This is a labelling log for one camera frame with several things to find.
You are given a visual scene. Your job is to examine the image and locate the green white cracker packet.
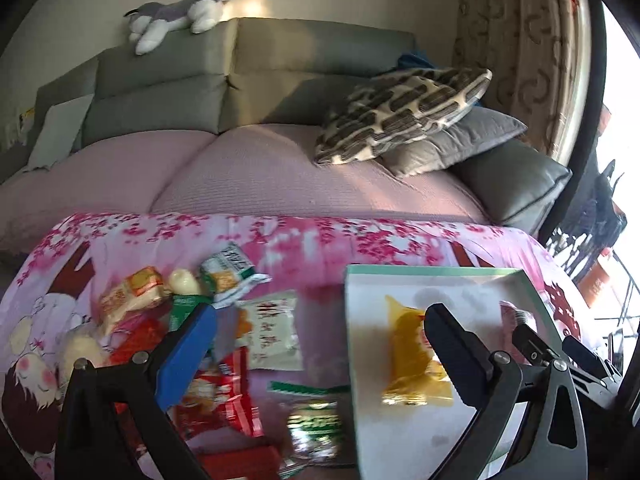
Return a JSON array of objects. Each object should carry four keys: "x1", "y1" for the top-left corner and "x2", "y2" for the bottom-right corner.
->
[{"x1": 198, "y1": 242, "x2": 271, "y2": 310}]

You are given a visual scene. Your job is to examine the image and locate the yellow snack packet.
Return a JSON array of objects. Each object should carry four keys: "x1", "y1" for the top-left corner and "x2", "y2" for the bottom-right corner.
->
[{"x1": 382, "y1": 296, "x2": 454, "y2": 406}]

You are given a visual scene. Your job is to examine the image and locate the orange bread packet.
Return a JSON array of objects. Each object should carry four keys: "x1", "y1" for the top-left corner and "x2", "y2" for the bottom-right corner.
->
[{"x1": 99, "y1": 266, "x2": 169, "y2": 334}]

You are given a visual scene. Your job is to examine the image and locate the grey pillow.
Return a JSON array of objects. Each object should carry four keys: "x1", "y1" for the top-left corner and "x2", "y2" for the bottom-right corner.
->
[{"x1": 378, "y1": 106, "x2": 527, "y2": 178}]

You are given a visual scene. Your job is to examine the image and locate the green snack packet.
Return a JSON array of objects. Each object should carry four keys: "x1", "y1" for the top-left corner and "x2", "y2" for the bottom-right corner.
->
[{"x1": 268, "y1": 382, "x2": 350, "y2": 479}]

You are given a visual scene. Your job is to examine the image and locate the cream round bun packet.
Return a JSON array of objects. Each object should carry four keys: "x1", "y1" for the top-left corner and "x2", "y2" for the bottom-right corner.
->
[{"x1": 166, "y1": 269, "x2": 203, "y2": 296}]

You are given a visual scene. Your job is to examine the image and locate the white snack packet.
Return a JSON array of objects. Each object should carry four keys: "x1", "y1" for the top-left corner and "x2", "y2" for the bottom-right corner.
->
[{"x1": 235, "y1": 290, "x2": 304, "y2": 372}]

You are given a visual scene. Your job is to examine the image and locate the mint green tray box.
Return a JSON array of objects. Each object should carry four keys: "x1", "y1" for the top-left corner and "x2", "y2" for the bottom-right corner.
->
[{"x1": 345, "y1": 264, "x2": 562, "y2": 479}]

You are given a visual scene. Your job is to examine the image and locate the patterned beige curtain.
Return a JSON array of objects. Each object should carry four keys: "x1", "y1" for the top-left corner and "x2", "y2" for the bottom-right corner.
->
[{"x1": 454, "y1": 0, "x2": 591, "y2": 165}]

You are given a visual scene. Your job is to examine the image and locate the light grey small cushion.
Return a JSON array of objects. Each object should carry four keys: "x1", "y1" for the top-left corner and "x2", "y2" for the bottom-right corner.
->
[{"x1": 27, "y1": 93, "x2": 93, "y2": 171}]

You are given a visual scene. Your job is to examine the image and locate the husky plush toy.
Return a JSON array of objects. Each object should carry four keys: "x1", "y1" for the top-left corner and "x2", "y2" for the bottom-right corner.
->
[{"x1": 124, "y1": 0, "x2": 230, "y2": 56}]

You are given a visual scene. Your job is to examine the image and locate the grey sofa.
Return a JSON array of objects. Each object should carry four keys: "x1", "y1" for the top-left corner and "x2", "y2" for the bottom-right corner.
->
[{"x1": 1, "y1": 18, "x2": 570, "y2": 234}]

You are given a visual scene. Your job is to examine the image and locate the red snack packet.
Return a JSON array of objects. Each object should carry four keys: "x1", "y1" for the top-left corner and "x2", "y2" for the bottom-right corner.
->
[{"x1": 174, "y1": 347, "x2": 264, "y2": 440}]

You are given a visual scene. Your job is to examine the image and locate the blue cloth behind pillows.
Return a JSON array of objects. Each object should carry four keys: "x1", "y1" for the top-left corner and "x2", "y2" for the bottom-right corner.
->
[{"x1": 396, "y1": 51, "x2": 436, "y2": 70}]

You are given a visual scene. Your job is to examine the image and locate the leopard pattern pillow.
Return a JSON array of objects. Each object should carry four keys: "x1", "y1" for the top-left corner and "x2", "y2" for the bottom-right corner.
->
[{"x1": 314, "y1": 67, "x2": 492, "y2": 165}]

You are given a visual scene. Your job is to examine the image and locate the pink cartoon tablecloth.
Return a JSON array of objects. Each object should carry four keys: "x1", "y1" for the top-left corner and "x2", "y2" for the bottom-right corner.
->
[{"x1": 1, "y1": 214, "x2": 599, "y2": 479}]

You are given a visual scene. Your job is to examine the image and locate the dark green wafer packet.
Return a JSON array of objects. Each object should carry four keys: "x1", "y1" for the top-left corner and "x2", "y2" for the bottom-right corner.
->
[{"x1": 168, "y1": 294, "x2": 210, "y2": 332}]

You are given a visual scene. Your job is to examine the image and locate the pink sofa seat cover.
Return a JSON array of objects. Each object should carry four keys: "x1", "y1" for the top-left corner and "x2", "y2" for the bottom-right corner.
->
[{"x1": 1, "y1": 125, "x2": 488, "y2": 254}]

